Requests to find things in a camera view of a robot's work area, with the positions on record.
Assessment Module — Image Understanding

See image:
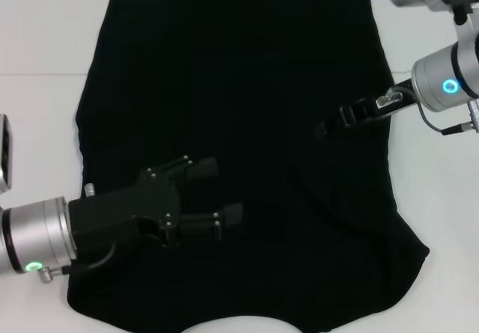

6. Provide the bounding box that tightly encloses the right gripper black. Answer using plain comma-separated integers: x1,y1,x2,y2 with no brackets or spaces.
313,78,418,140

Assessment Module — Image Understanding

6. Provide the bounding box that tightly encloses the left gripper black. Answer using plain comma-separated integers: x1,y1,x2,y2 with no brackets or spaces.
68,154,245,263

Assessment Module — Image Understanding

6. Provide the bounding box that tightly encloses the black t-shirt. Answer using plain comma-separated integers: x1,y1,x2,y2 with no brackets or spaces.
66,0,431,333

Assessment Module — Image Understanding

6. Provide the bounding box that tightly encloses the right gripper cable with plug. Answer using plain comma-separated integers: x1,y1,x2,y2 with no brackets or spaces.
376,88,479,137

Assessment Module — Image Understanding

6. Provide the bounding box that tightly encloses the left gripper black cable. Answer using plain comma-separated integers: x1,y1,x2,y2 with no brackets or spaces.
39,240,121,284

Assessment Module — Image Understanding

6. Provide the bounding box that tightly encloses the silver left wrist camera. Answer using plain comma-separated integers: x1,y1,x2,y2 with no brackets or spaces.
0,113,16,192

